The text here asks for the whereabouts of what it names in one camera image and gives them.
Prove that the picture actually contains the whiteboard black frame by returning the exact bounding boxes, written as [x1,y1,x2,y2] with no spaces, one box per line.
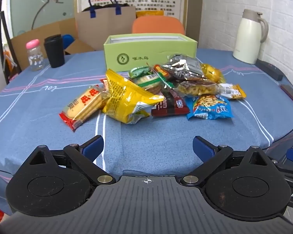
[0,0,22,85]

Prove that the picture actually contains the red orange label snack bar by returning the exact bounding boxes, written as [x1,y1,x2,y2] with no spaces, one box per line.
[153,65,171,80]

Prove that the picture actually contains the blue striped tablecloth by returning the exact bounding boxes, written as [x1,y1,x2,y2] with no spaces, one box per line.
[0,48,293,215]

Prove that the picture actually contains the blue plastic object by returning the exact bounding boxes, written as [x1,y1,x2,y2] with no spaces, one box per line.
[62,34,75,49]

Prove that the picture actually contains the clear packet fried snacks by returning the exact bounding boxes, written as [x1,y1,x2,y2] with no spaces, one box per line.
[175,80,219,97]

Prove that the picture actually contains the red cracker packet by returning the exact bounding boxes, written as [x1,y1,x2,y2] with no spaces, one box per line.
[59,85,109,132]

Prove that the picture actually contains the brown paper bag blue handles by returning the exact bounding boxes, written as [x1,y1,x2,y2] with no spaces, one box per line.
[74,0,136,50]

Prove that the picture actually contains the yellow chip bag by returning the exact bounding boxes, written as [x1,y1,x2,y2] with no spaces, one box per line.
[103,69,164,125]

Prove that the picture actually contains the blue cookie packet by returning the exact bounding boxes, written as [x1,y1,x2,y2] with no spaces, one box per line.
[185,95,233,120]

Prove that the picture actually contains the dark red snack packet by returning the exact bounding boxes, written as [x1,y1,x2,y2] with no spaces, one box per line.
[151,89,190,117]

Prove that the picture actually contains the green biscuit packet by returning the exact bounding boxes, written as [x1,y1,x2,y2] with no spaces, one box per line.
[131,73,175,95]

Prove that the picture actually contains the black power strip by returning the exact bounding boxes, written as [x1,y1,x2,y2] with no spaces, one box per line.
[255,59,284,81]

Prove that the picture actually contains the clear bottle pink cap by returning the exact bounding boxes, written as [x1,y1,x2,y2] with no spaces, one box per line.
[26,39,44,71]

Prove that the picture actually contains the silver foil snack packet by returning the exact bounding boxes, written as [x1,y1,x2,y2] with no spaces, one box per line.
[161,54,206,81]

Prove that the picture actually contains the black tumbler cup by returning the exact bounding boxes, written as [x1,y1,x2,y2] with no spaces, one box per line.
[44,34,65,68]

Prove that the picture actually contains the brown cardboard box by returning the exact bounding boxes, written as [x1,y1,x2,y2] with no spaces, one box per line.
[11,18,94,70]

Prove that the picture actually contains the cream thermos jug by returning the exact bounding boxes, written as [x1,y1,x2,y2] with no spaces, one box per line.
[233,9,269,65]

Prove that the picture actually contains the orange chair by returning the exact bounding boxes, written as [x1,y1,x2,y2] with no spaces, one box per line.
[132,15,185,35]

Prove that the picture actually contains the white orange small packet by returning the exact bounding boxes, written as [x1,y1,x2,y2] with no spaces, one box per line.
[219,83,247,99]

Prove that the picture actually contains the small green candy packet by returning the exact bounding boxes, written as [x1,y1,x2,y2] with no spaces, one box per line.
[128,66,152,79]

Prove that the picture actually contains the green cardboard box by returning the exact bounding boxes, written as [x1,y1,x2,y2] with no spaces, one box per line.
[104,33,198,72]

